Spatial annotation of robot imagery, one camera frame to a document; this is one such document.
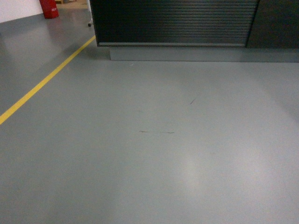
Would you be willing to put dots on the black slatted checkout counter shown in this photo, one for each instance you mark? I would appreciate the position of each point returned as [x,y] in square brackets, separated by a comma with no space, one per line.
[198,30]

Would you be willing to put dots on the red fire extinguisher box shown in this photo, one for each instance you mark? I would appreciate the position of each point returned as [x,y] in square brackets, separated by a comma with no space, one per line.
[49,9]

